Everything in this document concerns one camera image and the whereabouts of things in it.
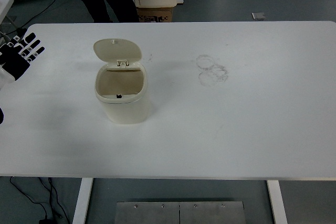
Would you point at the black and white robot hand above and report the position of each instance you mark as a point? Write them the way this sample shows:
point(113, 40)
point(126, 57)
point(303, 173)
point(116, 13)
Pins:
point(17, 56)

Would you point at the cream plastic trash can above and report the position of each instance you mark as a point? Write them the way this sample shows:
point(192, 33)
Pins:
point(121, 84)

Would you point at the white side table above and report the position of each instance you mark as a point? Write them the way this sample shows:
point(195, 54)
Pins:
point(5, 5)

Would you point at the left white table leg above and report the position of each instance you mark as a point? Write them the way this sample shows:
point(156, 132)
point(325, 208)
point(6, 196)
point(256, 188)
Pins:
point(83, 200)

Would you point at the white table leg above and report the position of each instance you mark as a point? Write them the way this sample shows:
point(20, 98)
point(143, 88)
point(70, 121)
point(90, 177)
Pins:
point(83, 200)
point(276, 201)

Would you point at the cardboard box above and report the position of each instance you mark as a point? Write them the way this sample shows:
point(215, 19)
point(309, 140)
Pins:
point(155, 15)

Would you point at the small grey floor plate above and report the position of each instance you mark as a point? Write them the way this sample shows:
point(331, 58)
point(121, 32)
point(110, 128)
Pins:
point(258, 16)

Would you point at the right white table leg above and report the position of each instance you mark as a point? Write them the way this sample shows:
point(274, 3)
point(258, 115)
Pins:
point(276, 201)

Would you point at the metal base plate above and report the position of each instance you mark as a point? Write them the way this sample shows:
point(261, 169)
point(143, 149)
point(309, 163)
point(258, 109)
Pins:
point(180, 212)

